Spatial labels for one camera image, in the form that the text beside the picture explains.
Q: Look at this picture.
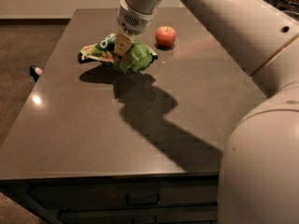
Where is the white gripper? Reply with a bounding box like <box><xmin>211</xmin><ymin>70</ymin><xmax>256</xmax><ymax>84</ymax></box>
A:
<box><xmin>114</xmin><ymin>0</ymin><xmax>155</xmax><ymax>56</ymax></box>

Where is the green rice chip bag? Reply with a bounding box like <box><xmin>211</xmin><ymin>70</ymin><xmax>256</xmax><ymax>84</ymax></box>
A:
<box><xmin>79</xmin><ymin>34</ymin><xmax>158</xmax><ymax>75</ymax></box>

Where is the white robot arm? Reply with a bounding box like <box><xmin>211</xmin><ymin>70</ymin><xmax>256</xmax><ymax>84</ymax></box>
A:
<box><xmin>117</xmin><ymin>0</ymin><xmax>299</xmax><ymax>224</ymax></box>

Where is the black rxbar chocolate bar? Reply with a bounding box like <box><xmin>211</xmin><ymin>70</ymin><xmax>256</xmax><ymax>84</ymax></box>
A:
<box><xmin>78</xmin><ymin>53</ymin><xmax>93</xmax><ymax>63</ymax></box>

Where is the red apple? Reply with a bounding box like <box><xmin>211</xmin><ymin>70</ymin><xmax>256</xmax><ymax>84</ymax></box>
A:
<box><xmin>155</xmin><ymin>26</ymin><xmax>177</xmax><ymax>49</ymax></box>

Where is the small object on floor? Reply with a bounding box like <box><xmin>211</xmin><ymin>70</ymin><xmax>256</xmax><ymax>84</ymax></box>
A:
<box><xmin>30</xmin><ymin>65</ymin><xmax>43</xmax><ymax>77</ymax></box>

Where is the upper drawer with handle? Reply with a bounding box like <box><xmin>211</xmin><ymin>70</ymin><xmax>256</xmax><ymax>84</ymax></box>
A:
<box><xmin>29</xmin><ymin>179</ymin><xmax>218</xmax><ymax>211</ymax></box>

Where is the drawer with handle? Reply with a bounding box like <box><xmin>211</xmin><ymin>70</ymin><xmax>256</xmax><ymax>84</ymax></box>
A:
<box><xmin>59</xmin><ymin>205</ymin><xmax>217</xmax><ymax>224</ymax></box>
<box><xmin>29</xmin><ymin>179</ymin><xmax>218</xmax><ymax>211</ymax></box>

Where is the lower drawer with handle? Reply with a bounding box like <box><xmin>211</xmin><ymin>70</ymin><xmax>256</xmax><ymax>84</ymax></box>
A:
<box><xmin>59</xmin><ymin>205</ymin><xmax>217</xmax><ymax>224</ymax></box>

